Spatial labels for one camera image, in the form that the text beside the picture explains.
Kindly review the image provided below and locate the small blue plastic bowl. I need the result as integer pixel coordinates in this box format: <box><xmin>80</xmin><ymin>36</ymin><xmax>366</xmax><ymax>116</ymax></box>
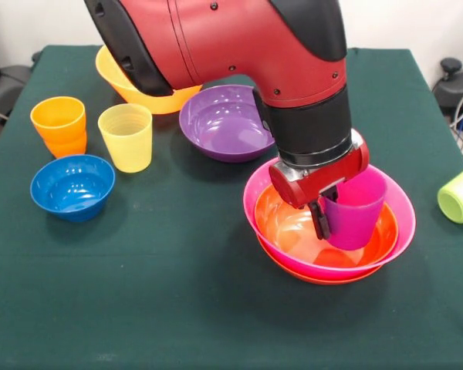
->
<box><xmin>29</xmin><ymin>153</ymin><xmax>117</xmax><ymax>223</ymax></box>

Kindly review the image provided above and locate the large orange plastic bowl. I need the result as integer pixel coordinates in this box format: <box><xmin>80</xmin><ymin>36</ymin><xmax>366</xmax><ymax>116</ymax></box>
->
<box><xmin>95</xmin><ymin>45</ymin><xmax>204</xmax><ymax>116</ymax></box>

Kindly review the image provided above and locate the purple plastic cup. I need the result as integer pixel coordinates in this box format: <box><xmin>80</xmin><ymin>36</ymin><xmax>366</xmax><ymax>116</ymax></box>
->
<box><xmin>323</xmin><ymin>168</ymin><xmax>388</xmax><ymax>251</ymax></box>

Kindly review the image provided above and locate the large pink plastic bowl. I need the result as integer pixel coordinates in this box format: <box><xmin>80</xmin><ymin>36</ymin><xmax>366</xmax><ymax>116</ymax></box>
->
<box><xmin>242</xmin><ymin>156</ymin><xmax>417</xmax><ymax>273</ymax></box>

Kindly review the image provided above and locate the purple plastic bowl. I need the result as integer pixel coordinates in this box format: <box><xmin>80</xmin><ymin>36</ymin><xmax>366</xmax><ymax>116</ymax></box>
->
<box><xmin>178</xmin><ymin>84</ymin><xmax>276</xmax><ymax>163</ymax></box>

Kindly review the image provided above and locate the yellow plastic cup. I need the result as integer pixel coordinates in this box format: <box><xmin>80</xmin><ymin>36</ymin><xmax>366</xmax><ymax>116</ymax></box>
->
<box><xmin>97</xmin><ymin>103</ymin><xmax>154</xmax><ymax>174</ymax></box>

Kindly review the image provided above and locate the orange plastic cup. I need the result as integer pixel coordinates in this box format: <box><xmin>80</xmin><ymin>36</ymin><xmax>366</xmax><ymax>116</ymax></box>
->
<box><xmin>29</xmin><ymin>96</ymin><xmax>87</xmax><ymax>144</ymax></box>
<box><xmin>42</xmin><ymin>129</ymin><xmax>88</xmax><ymax>160</ymax></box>

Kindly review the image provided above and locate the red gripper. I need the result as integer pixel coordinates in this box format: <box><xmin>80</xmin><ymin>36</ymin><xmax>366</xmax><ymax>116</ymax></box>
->
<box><xmin>269</xmin><ymin>129</ymin><xmax>371</xmax><ymax>241</ymax></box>

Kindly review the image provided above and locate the lime green plastic cup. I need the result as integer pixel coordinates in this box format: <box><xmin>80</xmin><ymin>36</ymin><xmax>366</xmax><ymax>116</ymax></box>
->
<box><xmin>437</xmin><ymin>161</ymin><xmax>463</xmax><ymax>225</ymax></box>

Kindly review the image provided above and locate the red plastic bowl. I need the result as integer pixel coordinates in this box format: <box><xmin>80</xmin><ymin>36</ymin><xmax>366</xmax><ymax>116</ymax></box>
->
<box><xmin>256</xmin><ymin>233</ymin><xmax>385</xmax><ymax>286</ymax></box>
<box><xmin>253</xmin><ymin>183</ymin><xmax>400</xmax><ymax>267</ymax></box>

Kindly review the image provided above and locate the dark green table cloth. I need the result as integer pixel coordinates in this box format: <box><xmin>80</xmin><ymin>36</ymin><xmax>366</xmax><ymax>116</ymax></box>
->
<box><xmin>0</xmin><ymin>45</ymin><xmax>463</xmax><ymax>370</ymax></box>

